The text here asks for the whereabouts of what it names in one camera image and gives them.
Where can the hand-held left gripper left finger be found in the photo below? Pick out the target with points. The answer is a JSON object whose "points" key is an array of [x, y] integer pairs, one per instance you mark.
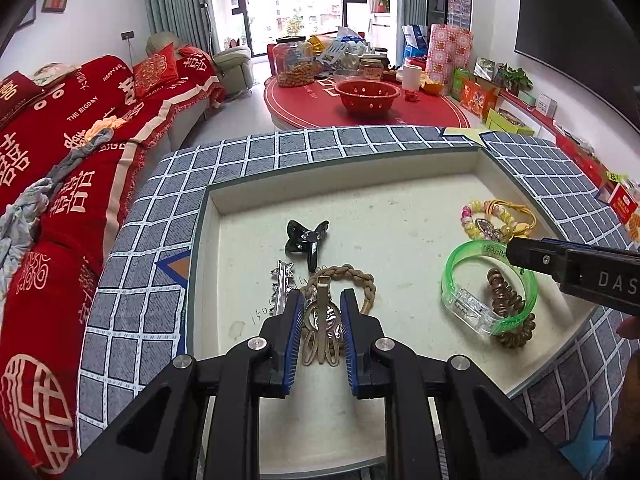
{"points": [[298, 345]]}

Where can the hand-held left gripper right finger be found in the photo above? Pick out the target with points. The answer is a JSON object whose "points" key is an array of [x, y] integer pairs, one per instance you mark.
{"points": [[350, 345]]}

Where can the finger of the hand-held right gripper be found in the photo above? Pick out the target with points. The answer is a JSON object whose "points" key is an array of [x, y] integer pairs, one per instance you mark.
{"points": [[532, 257]]}

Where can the silver heart hair clip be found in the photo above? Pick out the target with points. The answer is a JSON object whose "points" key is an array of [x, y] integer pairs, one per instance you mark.
{"points": [[487, 229]]}

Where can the beige hair clip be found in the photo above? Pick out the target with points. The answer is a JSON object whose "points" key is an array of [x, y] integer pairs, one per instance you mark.
{"points": [[322, 290]]}

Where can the long silver hair clip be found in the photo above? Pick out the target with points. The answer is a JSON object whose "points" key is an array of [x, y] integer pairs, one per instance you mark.
{"points": [[282, 285]]}

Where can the green transparent bangle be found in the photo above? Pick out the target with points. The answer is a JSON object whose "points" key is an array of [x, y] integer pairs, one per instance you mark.
{"points": [[452, 280]]}

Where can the person's right forearm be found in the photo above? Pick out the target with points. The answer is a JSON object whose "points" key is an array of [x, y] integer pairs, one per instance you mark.
{"points": [[631, 375]]}

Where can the red and yellow gift box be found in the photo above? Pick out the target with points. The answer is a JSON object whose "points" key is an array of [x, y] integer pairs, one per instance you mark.
{"points": [[622, 200]]}

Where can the black claw hair clip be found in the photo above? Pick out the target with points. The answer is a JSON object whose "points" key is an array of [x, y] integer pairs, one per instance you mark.
{"points": [[306, 240]]}

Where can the green flat box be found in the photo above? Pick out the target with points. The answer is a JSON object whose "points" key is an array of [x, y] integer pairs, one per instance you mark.
{"points": [[507, 122]]}

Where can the orange snack box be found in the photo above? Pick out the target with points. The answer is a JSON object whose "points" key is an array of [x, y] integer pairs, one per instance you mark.
{"points": [[477, 97]]}

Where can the green potted plant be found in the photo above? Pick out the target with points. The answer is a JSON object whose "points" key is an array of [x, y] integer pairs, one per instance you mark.
{"points": [[517, 80]]}

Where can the white cup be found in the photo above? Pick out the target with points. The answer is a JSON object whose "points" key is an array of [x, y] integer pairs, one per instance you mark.
{"points": [[412, 77]]}

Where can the red patterned gift box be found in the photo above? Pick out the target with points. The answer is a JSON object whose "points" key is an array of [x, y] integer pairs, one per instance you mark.
{"points": [[450, 52]]}

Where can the red plastic basket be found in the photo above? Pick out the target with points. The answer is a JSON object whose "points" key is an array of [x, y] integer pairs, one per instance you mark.
{"points": [[367, 94]]}

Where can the round table red cover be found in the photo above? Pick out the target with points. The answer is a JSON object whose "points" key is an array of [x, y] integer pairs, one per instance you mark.
{"points": [[310, 110]]}

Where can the black television screen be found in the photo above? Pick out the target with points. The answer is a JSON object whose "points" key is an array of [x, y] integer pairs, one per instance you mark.
{"points": [[575, 25]]}

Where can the blue and white bag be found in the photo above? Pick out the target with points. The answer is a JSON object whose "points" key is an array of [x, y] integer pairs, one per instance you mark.
{"points": [[415, 42]]}

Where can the small glass jar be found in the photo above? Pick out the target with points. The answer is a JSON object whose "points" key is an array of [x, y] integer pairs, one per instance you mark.
{"points": [[371, 69]]}

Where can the large clear snack jar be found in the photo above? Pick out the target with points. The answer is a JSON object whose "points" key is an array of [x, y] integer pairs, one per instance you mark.
{"points": [[294, 62]]}

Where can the red sofa cover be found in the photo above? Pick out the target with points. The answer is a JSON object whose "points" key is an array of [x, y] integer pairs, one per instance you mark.
{"points": [[75, 170]]}

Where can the beige armchair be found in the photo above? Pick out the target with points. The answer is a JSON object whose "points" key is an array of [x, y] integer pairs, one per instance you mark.
{"points": [[234, 67]]}

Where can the grey crumpled clothing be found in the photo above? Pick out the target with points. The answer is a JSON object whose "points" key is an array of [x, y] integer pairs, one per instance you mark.
{"points": [[30, 210]]}

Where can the red patterned cushion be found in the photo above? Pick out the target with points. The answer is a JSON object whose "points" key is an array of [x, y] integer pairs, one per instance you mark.
{"points": [[156, 71]]}

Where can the grey-green curtain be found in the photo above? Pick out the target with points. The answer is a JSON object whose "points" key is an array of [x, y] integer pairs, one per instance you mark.
{"points": [[177, 5]]}

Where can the dark red cushion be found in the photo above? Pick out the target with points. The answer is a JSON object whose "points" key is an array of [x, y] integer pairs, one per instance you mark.
{"points": [[17, 92]]}

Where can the framed wall picture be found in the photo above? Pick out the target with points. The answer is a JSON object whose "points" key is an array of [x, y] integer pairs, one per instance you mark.
{"points": [[55, 0]]}

